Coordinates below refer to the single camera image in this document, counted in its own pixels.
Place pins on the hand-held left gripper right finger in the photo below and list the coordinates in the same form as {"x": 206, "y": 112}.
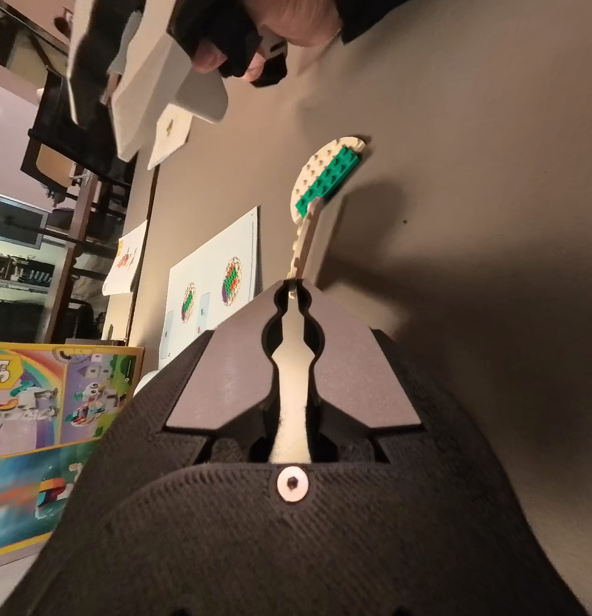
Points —
{"x": 363, "y": 380}

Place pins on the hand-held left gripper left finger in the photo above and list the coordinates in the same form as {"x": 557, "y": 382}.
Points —
{"x": 223, "y": 380}

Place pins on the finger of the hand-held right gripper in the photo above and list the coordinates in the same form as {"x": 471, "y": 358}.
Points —
{"x": 161, "y": 91}
{"x": 93, "y": 53}

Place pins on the pale blue instruction booklet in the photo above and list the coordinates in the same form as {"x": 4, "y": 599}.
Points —
{"x": 214, "y": 269}

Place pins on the white half-round lego plate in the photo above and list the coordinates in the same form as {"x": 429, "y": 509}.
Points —
{"x": 320, "y": 161}
{"x": 303, "y": 240}

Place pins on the green lego plate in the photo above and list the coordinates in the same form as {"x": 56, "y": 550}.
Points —
{"x": 332, "y": 178}

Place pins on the yellow lego set box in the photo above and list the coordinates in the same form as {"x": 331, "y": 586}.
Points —
{"x": 45, "y": 409}

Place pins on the person's right hand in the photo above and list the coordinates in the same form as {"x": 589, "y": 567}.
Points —
{"x": 301, "y": 21}

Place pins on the small white instruction booklet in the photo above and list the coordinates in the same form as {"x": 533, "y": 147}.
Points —
{"x": 168, "y": 137}

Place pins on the black chair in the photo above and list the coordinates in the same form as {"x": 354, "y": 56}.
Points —
{"x": 60, "y": 130}

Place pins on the open instruction booklet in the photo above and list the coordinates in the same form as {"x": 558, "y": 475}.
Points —
{"x": 127, "y": 260}

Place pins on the grey monitor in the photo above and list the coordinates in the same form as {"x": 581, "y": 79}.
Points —
{"x": 14, "y": 221}

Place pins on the brown wooden post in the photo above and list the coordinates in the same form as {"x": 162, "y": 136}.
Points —
{"x": 69, "y": 260}

